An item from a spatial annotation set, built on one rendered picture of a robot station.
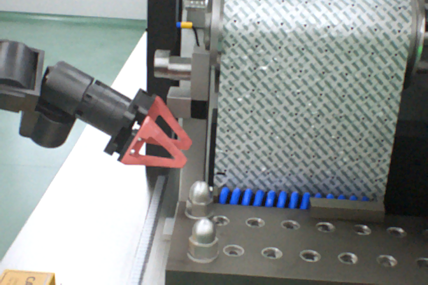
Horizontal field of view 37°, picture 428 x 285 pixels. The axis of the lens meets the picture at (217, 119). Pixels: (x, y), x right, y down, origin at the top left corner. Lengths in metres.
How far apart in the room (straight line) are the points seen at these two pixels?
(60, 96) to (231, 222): 0.27
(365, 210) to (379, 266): 0.10
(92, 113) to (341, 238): 0.35
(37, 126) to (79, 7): 5.80
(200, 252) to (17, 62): 0.32
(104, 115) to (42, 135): 0.11
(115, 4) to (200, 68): 5.69
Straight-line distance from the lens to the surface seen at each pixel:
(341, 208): 0.84
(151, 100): 0.86
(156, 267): 0.96
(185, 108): 0.92
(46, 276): 0.91
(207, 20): 0.84
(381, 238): 0.83
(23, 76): 0.81
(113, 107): 0.82
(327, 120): 0.85
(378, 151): 0.88
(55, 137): 0.89
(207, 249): 0.73
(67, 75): 0.83
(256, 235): 0.79
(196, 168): 0.97
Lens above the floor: 1.43
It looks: 21 degrees down
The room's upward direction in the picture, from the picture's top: 3 degrees clockwise
